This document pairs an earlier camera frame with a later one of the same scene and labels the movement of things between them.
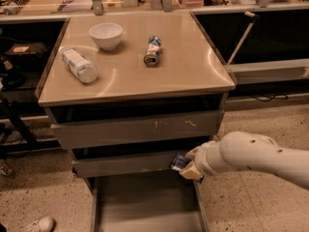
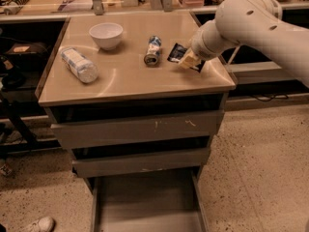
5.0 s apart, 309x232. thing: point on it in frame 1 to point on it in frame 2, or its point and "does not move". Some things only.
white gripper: [202, 159] to [200, 47]
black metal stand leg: [16, 121] does not move
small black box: [179, 161] to [177, 52]
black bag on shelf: [28, 56] does not move
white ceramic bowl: [106, 35] does not move
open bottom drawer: [158, 201] does not move
